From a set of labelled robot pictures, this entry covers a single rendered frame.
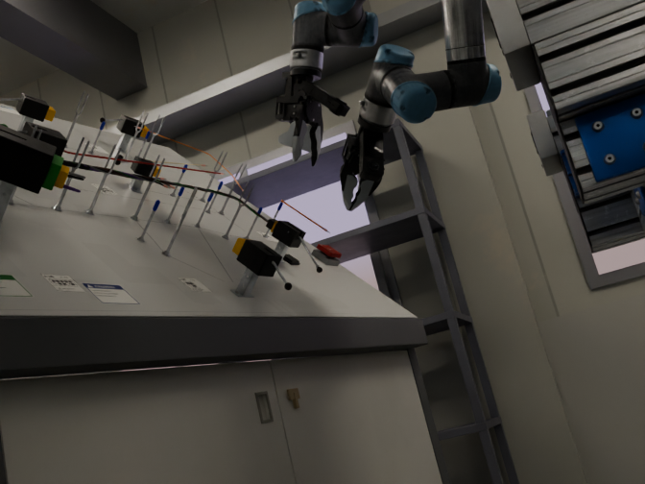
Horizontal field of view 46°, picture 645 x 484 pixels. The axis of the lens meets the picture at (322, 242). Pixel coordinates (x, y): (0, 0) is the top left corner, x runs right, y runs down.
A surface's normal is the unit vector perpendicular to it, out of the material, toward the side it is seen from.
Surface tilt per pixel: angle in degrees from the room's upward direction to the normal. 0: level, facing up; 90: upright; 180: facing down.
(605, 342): 90
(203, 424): 90
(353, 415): 90
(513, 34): 90
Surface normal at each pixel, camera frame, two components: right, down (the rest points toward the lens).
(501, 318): -0.36, -0.16
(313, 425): 0.80, -0.33
